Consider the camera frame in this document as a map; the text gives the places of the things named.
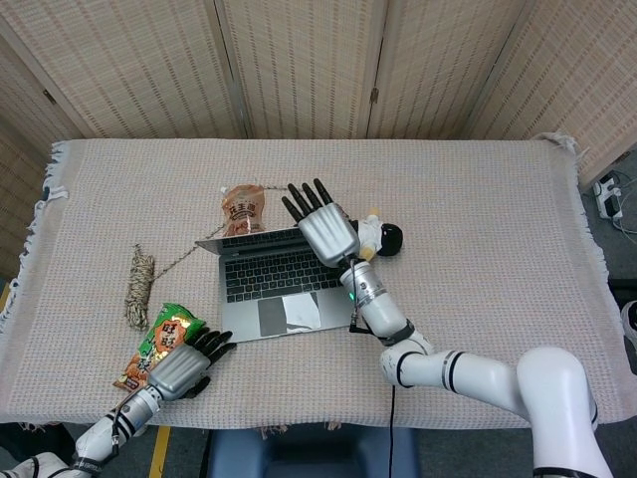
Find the green orange snack bag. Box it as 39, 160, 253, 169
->
112, 302, 208, 394

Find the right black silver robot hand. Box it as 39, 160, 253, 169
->
281, 177, 360, 268

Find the white power strip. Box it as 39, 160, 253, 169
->
591, 171, 626, 220

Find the black white plush doll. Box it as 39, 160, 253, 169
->
347, 212, 405, 263

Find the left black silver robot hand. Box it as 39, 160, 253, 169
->
146, 329, 238, 402

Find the twine rope bundle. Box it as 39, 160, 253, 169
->
122, 183, 293, 333

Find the silver laptop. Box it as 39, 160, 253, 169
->
194, 226, 355, 345

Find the white sneaker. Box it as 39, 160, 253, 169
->
619, 300, 637, 345

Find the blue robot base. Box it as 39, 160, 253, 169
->
206, 426, 422, 478

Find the beige woven tablecloth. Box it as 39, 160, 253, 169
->
0, 131, 611, 434

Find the woven folding screen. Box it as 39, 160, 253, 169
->
0, 0, 637, 280

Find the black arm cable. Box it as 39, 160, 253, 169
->
347, 321, 399, 478

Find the orange sauce pouch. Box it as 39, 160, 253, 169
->
221, 183, 269, 239

